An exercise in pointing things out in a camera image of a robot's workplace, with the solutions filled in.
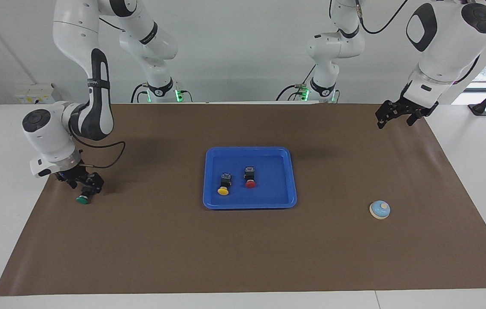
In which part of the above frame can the light blue desk bell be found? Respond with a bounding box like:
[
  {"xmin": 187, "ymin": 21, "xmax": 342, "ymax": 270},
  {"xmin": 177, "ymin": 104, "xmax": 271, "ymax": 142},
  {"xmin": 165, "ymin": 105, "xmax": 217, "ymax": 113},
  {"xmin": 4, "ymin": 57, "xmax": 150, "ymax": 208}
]
[{"xmin": 369, "ymin": 200, "xmax": 391, "ymax": 220}]

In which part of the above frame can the yellow push button switch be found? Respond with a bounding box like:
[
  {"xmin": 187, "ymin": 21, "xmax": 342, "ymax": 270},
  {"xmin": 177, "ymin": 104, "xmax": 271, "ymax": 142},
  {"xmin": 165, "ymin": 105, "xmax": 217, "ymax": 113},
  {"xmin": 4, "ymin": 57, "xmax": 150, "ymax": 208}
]
[{"xmin": 217, "ymin": 173, "xmax": 233, "ymax": 197}]

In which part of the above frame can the red push button switch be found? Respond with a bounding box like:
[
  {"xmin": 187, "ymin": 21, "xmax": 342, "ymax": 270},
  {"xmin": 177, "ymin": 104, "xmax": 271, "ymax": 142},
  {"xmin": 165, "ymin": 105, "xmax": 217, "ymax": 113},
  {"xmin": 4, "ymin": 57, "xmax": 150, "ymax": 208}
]
[{"xmin": 244, "ymin": 167, "xmax": 258, "ymax": 189}]

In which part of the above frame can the blue plastic tray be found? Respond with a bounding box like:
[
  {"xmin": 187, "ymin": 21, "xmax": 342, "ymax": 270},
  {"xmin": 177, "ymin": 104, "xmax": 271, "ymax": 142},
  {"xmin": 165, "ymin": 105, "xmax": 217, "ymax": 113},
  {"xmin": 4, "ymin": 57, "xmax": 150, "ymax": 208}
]
[{"xmin": 203, "ymin": 146, "xmax": 298, "ymax": 210}]

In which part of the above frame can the brown paper table mat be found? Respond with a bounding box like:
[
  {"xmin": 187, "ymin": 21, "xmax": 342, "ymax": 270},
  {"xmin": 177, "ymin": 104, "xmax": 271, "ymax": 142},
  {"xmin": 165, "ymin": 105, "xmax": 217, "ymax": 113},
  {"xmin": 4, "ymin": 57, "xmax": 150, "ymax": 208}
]
[{"xmin": 0, "ymin": 103, "xmax": 486, "ymax": 297}]

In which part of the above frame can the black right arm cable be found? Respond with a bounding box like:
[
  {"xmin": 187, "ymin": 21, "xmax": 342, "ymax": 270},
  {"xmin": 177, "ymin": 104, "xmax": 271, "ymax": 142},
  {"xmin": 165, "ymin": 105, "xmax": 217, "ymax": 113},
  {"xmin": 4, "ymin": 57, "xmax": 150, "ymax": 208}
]
[{"xmin": 70, "ymin": 133, "xmax": 127, "ymax": 169}]

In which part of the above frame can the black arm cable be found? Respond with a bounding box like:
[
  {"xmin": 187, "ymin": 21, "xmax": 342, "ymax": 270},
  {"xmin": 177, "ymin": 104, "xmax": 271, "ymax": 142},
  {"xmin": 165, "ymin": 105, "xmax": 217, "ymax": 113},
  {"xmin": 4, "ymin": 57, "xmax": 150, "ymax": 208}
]
[
  {"xmin": 357, "ymin": 0, "xmax": 412, "ymax": 36},
  {"xmin": 70, "ymin": 133, "xmax": 127, "ymax": 169}
]

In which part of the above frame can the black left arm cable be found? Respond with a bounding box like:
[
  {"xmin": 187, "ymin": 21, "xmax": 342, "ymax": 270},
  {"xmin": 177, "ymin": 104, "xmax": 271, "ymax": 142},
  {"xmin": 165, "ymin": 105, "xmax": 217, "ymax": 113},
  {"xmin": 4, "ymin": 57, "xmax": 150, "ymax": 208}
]
[{"xmin": 357, "ymin": 0, "xmax": 412, "ymax": 36}]

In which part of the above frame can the white wall socket box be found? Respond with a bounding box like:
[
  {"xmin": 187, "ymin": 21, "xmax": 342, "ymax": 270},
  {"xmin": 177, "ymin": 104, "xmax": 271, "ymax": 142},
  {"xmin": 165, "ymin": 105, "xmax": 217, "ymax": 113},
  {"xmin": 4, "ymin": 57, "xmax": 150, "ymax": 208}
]
[{"xmin": 15, "ymin": 84, "xmax": 62, "ymax": 105}]

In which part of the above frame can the black base cable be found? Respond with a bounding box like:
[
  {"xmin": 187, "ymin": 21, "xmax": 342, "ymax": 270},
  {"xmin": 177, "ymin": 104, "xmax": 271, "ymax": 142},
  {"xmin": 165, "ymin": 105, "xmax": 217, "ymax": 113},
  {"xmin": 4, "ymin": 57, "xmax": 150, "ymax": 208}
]
[
  {"xmin": 130, "ymin": 83, "xmax": 150, "ymax": 103},
  {"xmin": 276, "ymin": 64, "xmax": 317, "ymax": 102}
]

